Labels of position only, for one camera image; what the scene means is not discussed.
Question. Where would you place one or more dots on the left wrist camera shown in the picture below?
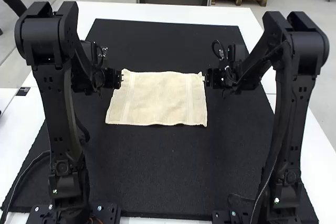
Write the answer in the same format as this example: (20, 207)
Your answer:
(99, 51)

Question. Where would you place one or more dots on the pale towel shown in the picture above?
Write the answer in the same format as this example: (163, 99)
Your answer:
(157, 98)

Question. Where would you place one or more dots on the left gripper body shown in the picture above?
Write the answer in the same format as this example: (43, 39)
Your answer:
(111, 78)

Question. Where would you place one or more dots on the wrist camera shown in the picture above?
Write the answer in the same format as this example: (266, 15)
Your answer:
(99, 51)
(236, 52)

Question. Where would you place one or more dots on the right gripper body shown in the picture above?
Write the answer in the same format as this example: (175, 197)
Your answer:
(216, 78)

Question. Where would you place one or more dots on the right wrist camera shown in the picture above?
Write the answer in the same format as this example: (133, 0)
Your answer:
(236, 52)

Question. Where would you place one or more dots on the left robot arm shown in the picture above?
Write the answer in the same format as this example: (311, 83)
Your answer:
(56, 98)

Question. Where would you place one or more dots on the black mat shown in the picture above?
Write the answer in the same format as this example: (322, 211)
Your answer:
(168, 155)

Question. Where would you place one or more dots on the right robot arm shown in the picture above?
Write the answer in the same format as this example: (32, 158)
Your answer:
(291, 103)

